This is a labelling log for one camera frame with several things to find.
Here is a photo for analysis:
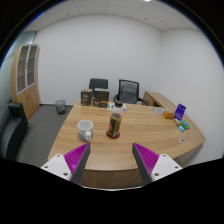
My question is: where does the black leather sofa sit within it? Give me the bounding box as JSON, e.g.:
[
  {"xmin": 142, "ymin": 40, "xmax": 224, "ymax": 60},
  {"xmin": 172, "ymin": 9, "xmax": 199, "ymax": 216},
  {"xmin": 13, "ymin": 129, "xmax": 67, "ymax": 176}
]
[{"xmin": 0, "ymin": 102, "xmax": 30, "ymax": 161}]

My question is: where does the purple standing sign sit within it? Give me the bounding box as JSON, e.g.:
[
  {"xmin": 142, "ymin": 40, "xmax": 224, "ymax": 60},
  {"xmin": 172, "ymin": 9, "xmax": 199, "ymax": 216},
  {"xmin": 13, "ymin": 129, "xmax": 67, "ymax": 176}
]
[{"xmin": 174, "ymin": 103, "xmax": 187, "ymax": 121}]

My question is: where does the large brown carton box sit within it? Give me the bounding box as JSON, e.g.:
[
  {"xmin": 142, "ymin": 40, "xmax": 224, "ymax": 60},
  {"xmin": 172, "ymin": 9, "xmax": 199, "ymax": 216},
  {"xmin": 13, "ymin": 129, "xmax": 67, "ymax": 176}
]
[{"xmin": 91, "ymin": 87, "xmax": 110, "ymax": 109}]

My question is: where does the grey mesh waste bin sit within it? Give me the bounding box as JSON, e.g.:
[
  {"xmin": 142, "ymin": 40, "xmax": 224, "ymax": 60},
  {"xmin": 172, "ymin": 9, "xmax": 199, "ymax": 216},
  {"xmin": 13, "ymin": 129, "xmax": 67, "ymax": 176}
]
[{"xmin": 54, "ymin": 99, "xmax": 67, "ymax": 116}]

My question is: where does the clear black-capped drink bottle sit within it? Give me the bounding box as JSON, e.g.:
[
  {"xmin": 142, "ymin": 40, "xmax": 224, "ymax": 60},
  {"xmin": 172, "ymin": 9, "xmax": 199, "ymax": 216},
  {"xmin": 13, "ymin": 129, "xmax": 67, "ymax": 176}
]
[{"xmin": 107, "ymin": 99, "xmax": 124, "ymax": 139}]

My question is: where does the wooden glass-door cabinet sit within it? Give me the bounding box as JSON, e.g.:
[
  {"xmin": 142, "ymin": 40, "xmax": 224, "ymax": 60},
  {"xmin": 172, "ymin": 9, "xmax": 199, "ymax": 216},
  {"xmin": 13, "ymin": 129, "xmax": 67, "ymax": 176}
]
[{"xmin": 10, "ymin": 43, "xmax": 41, "ymax": 121}]

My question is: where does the white green pamphlet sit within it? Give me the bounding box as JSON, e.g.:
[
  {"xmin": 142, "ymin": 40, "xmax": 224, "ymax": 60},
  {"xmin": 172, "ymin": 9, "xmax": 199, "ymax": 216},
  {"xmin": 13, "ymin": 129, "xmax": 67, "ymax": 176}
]
[{"xmin": 107, "ymin": 102, "xmax": 128, "ymax": 113}]

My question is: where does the round clear glass dish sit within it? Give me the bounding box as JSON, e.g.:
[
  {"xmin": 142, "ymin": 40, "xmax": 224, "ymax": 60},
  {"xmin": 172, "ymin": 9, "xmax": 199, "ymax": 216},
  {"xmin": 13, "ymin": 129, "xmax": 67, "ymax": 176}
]
[{"xmin": 152, "ymin": 106, "xmax": 166, "ymax": 116}]

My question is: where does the dark padded office chair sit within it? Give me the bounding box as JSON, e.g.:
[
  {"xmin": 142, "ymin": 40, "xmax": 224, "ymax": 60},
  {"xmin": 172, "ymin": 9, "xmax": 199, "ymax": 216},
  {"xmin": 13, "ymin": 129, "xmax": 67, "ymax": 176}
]
[{"xmin": 88, "ymin": 77, "xmax": 109, "ymax": 91}]

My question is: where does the white mug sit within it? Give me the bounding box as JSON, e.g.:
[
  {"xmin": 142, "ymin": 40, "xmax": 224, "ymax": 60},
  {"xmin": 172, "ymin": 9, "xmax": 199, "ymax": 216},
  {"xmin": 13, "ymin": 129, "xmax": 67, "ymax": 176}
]
[{"xmin": 76, "ymin": 119, "xmax": 94, "ymax": 142}]

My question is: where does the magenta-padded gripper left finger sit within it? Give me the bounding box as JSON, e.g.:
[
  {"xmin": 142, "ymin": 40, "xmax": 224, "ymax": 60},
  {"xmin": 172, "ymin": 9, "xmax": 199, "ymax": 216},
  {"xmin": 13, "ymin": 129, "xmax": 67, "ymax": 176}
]
[{"xmin": 40, "ymin": 142, "xmax": 92, "ymax": 185}]

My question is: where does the orange cardboard box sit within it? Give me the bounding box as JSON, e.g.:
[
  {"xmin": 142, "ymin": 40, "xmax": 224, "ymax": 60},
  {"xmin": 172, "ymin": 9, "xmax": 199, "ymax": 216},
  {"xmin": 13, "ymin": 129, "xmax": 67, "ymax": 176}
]
[{"xmin": 162, "ymin": 109, "xmax": 176, "ymax": 120}]

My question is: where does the black mesh office chair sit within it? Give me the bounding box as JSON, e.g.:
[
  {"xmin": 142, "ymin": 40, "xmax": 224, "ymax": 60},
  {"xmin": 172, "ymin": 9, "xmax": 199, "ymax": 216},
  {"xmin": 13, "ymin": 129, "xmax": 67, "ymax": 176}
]
[{"xmin": 113, "ymin": 78, "xmax": 148, "ymax": 106}]

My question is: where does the green flat box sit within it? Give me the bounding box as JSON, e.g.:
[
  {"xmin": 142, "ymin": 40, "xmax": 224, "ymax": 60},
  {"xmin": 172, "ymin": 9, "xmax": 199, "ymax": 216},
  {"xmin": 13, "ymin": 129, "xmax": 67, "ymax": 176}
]
[{"xmin": 179, "ymin": 119, "xmax": 191, "ymax": 131}]

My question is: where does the wooden side desk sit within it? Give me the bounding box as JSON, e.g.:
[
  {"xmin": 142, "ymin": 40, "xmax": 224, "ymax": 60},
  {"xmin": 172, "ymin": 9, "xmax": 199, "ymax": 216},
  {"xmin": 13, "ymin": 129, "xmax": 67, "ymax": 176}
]
[{"xmin": 142, "ymin": 90, "xmax": 174, "ymax": 109}]

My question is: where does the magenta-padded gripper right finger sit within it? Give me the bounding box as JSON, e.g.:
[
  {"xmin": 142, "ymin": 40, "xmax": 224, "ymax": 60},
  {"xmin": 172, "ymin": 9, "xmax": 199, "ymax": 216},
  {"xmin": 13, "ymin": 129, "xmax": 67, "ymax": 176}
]
[{"xmin": 131, "ymin": 142, "xmax": 184, "ymax": 185}]

